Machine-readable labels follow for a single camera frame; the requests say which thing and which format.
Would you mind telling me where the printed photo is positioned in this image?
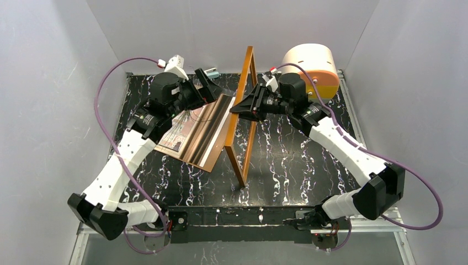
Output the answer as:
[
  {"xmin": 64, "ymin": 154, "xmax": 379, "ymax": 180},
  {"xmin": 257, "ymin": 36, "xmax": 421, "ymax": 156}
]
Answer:
[{"xmin": 153, "ymin": 93, "xmax": 237, "ymax": 167}]

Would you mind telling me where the wooden picture frame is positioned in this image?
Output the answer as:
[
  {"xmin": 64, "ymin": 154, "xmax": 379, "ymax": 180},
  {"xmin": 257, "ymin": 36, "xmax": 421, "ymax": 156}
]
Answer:
[{"xmin": 224, "ymin": 45, "xmax": 259, "ymax": 189}]

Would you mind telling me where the brown backing board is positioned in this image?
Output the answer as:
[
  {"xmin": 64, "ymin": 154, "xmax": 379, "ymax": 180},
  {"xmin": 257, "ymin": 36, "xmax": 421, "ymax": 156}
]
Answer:
[{"xmin": 157, "ymin": 91, "xmax": 238, "ymax": 173}]

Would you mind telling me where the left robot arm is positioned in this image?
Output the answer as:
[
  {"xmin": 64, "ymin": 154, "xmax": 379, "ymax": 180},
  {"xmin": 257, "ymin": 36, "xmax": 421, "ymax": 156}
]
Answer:
[{"xmin": 67, "ymin": 68, "xmax": 222, "ymax": 240}]

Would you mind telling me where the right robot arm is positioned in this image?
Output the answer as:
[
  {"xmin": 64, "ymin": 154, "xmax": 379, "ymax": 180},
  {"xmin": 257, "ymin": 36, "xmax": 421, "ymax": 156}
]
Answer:
[{"xmin": 230, "ymin": 73, "xmax": 405, "ymax": 229}]

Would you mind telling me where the teal white small device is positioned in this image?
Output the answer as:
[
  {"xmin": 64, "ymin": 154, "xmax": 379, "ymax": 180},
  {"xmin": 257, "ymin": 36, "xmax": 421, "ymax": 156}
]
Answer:
[{"xmin": 204, "ymin": 67, "xmax": 220, "ymax": 80}]

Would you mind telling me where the white orange cylinder box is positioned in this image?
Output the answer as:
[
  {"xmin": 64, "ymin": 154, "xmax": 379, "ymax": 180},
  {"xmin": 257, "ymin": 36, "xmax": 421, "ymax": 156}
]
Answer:
[{"xmin": 281, "ymin": 44, "xmax": 339, "ymax": 103}]

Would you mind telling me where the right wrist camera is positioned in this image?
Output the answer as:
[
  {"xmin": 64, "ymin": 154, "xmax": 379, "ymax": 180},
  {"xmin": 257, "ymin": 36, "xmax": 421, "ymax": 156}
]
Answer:
[{"xmin": 262, "ymin": 67, "xmax": 279, "ymax": 92}]

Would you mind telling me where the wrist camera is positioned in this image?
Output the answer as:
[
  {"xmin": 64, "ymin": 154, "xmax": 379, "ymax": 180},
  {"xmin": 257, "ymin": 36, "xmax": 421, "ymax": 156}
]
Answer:
[
  {"xmin": 157, "ymin": 55, "xmax": 189, "ymax": 81},
  {"xmin": 262, "ymin": 67, "xmax": 279, "ymax": 92}
]

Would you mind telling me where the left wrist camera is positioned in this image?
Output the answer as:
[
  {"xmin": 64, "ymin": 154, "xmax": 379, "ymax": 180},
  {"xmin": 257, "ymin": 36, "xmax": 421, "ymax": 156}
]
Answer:
[{"xmin": 157, "ymin": 55, "xmax": 189, "ymax": 81}]

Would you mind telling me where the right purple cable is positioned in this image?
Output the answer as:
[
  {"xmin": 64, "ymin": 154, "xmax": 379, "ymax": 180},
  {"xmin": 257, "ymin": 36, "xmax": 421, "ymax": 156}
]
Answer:
[{"xmin": 272, "ymin": 62, "xmax": 445, "ymax": 253}]

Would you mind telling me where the purple cable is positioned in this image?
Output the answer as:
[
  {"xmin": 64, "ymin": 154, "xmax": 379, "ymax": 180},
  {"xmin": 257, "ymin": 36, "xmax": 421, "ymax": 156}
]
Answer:
[
  {"xmin": 93, "ymin": 56, "xmax": 173, "ymax": 256},
  {"xmin": 272, "ymin": 62, "xmax": 445, "ymax": 253}
]

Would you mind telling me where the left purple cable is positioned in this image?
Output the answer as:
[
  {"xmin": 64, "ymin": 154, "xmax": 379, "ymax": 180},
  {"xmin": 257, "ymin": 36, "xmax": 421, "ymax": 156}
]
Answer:
[{"xmin": 93, "ymin": 56, "xmax": 173, "ymax": 256}]

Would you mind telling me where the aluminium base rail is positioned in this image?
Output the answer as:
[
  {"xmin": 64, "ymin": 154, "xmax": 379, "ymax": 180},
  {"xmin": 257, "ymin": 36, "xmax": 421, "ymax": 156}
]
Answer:
[{"xmin": 67, "ymin": 206, "xmax": 418, "ymax": 265}]

